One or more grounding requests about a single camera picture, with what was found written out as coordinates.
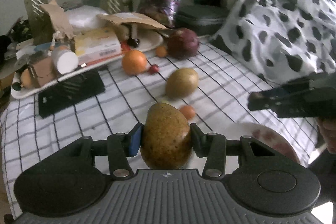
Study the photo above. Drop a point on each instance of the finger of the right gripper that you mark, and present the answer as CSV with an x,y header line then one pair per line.
x,y
310,96

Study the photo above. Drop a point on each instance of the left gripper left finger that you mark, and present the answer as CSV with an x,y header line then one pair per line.
x,y
120,147

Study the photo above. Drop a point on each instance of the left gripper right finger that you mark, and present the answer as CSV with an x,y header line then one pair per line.
x,y
213,147

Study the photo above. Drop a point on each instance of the small orange tomato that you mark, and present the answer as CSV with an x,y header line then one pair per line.
x,y
188,112

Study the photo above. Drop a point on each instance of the large brown mango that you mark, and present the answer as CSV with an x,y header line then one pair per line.
x,y
166,140

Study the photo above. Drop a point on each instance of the white ceramic plate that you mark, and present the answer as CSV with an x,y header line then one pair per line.
x,y
265,135

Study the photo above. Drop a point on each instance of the round yellow-brown mango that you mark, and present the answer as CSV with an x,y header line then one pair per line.
x,y
182,83

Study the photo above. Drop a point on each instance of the person's right hand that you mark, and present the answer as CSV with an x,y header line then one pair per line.
x,y
327,128

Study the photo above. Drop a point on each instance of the checkered white tablecloth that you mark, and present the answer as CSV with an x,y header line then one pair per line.
x,y
219,101

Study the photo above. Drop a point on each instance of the cow print blanket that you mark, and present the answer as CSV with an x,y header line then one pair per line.
x,y
280,40

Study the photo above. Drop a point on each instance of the black flat box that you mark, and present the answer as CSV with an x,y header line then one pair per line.
x,y
69,92

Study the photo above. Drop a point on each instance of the small red cherry tomato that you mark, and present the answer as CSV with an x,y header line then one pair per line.
x,y
153,69

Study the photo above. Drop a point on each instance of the large orange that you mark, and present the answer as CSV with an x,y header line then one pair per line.
x,y
134,62

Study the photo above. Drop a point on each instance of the white cylinder jar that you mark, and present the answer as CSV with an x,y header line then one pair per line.
x,y
65,61

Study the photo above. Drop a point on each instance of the small orange tangerine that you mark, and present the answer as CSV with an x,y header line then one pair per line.
x,y
161,51

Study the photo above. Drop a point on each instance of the yellow white carton box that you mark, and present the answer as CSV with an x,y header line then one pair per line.
x,y
97,44

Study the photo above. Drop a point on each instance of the white serving tray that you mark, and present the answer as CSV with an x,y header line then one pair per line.
x,y
149,40

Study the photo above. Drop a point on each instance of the small brown cardboard box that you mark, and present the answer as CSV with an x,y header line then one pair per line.
x,y
42,72

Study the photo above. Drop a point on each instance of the black zip case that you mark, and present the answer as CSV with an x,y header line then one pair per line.
x,y
201,19

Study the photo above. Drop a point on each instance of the white plastic bag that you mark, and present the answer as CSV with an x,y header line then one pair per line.
x,y
85,18

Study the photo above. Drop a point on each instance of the torn brown paper bag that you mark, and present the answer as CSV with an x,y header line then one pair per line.
x,y
59,21

